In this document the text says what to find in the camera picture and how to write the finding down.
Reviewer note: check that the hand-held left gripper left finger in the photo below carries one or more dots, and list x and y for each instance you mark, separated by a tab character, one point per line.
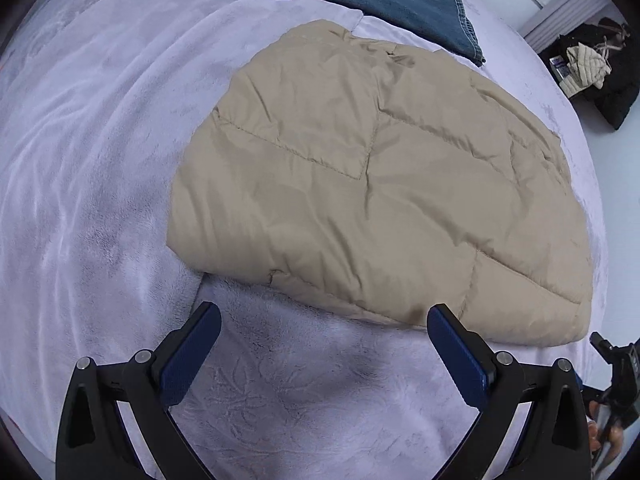
190	360

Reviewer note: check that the blue white box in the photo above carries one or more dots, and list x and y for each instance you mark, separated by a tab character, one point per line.
558	66

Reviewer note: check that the white radiator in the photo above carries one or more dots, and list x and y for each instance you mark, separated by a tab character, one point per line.
565	15

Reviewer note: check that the lilac fleece blanket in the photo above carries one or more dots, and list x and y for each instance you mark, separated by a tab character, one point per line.
100	160

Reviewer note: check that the cream quilted jacket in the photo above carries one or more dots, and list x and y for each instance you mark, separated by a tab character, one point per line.
585	67

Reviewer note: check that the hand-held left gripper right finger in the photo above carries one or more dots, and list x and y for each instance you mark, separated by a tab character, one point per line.
457	365

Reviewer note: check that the person's right hand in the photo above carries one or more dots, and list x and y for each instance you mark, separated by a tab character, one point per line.
595	432

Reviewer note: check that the pile of dark clothes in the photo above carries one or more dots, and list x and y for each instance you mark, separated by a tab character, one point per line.
622	97

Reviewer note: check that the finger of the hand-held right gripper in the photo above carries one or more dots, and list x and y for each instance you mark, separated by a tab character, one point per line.
600	344

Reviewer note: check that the beige puffer jacket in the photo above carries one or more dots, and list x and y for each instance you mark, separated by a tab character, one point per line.
375	185

